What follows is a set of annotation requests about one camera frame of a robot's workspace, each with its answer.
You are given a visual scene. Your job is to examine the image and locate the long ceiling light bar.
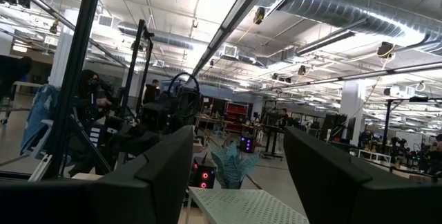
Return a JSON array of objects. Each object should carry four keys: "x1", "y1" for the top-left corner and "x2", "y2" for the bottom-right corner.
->
[{"x1": 191, "y1": 0, "x2": 279, "y2": 77}]

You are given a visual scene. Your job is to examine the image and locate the snake plant in white pot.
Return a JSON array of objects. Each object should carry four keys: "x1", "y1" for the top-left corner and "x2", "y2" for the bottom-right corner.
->
[{"x1": 209, "y1": 142, "x2": 260, "y2": 190}]

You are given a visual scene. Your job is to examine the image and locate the red storage rack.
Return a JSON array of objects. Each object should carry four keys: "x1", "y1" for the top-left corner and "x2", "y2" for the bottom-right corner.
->
[{"x1": 224, "y1": 101, "x2": 249, "y2": 133}]

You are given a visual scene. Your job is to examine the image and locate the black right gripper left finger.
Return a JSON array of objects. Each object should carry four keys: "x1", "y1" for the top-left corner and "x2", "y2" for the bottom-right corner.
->
[{"x1": 0, "y1": 125, "x2": 195, "y2": 224}]

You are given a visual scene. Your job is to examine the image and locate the silver ventilation duct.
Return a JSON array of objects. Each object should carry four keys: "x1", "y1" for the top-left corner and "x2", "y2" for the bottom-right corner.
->
[{"x1": 257, "y1": 0, "x2": 442, "y2": 58}]

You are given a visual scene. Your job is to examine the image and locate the blue cloth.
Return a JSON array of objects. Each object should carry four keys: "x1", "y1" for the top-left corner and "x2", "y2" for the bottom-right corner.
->
[{"x1": 19, "y1": 84, "x2": 60, "y2": 156}]

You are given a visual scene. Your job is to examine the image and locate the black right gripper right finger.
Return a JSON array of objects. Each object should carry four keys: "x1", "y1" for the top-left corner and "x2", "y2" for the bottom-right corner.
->
[{"x1": 282, "y1": 126, "x2": 442, "y2": 224}]

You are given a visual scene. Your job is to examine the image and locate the black computer with purple lights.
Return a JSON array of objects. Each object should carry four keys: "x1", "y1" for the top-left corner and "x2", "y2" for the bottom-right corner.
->
[{"x1": 240, "y1": 136, "x2": 256, "y2": 154}]

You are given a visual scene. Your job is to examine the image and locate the black yellow ceiling cable reel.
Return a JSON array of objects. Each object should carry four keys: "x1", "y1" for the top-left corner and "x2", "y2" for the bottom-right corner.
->
[
  {"x1": 253, "y1": 6, "x2": 267, "y2": 26},
  {"x1": 376, "y1": 41, "x2": 395, "y2": 59}
]

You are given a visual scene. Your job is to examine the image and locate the black aluminium table frame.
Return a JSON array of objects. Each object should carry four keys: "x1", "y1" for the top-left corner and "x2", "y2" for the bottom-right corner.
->
[{"x1": 27, "y1": 0, "x2": 113, "y2": 182}]

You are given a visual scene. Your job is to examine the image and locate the pale green perforated metal shelf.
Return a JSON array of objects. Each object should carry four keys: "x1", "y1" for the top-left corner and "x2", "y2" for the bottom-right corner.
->
[{"x1": 188, "y1": 186, "x2": 311, "y2": 224}]

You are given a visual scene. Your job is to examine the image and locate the person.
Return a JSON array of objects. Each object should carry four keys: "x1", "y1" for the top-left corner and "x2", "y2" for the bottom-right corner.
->
[
  {"x1": 68, "y1": 69, "x2": 118, "y2": 177},
  {"x1": 142, "y1": 78, "x2": 161, "y2": 105},
  {"x1": 277, "y1": 108, "x2": 290, "y2": 130}
]

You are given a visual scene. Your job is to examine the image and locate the black computer with red lights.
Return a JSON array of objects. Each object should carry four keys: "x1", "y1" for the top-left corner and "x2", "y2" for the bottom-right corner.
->
[{"x1": 191, "y1": 154, "x2": 217, "y2": 189}]

